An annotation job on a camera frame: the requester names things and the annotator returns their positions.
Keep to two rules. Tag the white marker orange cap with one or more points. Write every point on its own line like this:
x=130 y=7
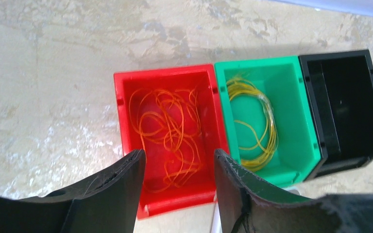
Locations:
x=216 y=222

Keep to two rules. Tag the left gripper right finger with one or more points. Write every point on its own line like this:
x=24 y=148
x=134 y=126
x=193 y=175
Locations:
x=250 y=204

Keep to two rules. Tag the green plastic bin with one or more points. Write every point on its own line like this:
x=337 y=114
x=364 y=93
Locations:
x=267 y=118

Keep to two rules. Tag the white grey stapler case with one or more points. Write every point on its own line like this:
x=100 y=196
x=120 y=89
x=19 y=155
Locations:
x=293 y=190

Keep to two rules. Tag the black plastic bin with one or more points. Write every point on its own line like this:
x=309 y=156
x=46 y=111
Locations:
x=339 y=88

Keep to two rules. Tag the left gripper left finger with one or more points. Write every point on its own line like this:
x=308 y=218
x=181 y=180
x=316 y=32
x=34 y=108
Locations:
x=105 y=202

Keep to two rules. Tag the red plastic bin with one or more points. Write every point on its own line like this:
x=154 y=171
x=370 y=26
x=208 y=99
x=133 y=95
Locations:
x=174 y=115

